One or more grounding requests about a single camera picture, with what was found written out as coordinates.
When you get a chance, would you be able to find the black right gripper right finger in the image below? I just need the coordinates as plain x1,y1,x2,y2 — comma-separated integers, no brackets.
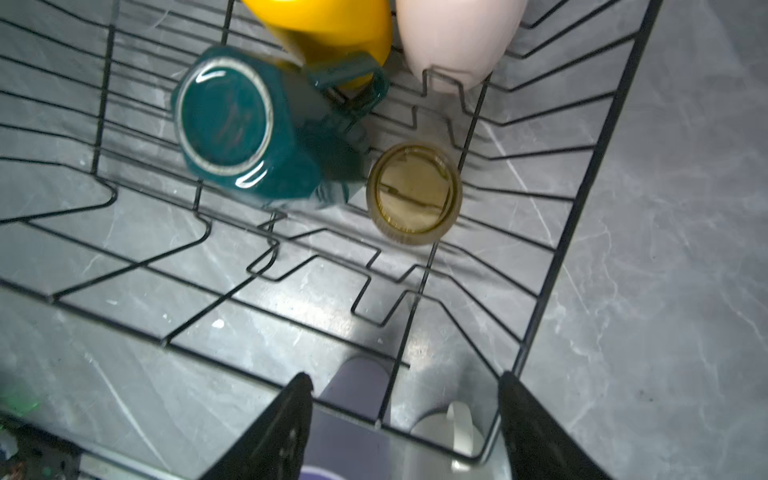
498,372,611,480

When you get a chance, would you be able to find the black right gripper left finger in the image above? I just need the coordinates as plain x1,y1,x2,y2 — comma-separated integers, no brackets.
201,373,313,480

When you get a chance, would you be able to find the lilac cup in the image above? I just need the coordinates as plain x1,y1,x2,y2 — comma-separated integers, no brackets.
300,357,391,479

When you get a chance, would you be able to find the olive glass cup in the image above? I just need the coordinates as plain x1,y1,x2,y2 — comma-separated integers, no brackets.
366,142,463,246

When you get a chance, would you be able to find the dark green mug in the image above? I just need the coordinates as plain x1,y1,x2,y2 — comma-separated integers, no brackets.
171,45,390,210

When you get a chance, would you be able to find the pale pink mug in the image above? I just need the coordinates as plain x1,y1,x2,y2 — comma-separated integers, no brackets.
395,0,528,94

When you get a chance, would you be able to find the yellow mug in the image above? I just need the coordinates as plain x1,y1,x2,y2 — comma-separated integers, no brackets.
244,0,393,66

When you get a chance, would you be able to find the red inside white mug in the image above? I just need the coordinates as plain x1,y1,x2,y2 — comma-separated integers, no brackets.
403,401,486,479

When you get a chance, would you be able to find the black wire dish rack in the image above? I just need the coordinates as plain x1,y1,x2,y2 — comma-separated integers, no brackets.
1,1,660,472

